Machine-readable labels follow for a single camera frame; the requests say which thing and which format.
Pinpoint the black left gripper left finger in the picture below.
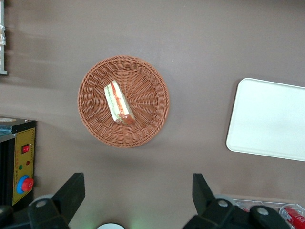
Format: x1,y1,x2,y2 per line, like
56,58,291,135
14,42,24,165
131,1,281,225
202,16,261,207
0,173,86,229

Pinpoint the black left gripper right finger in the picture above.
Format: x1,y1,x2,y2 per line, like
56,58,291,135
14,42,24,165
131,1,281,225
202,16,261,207
182,173,291,229

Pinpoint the triangular sandwich with red filling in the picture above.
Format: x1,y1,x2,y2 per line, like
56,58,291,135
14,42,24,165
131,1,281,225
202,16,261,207
104,80,136,126

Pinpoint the cream rectangular plastic tray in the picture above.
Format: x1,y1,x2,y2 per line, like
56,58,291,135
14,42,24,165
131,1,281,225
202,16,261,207
225,77,305,162

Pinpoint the round brown wicker basket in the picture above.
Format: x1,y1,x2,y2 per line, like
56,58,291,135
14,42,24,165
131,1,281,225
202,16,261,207
77,55,170,148

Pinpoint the metal tray with snack packs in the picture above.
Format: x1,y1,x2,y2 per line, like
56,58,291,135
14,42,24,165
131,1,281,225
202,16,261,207
0,0,9,76

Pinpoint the clear acrylic bottle rack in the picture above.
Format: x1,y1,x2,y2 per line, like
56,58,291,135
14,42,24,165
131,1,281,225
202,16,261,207
232,198,304,229

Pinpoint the red cola bottle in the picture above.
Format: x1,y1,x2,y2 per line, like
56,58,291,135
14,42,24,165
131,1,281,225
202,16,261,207
279,206,305,228

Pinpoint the clear wrapped snack pack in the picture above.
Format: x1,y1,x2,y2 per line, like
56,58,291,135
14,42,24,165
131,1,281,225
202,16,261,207
0,25,7,46

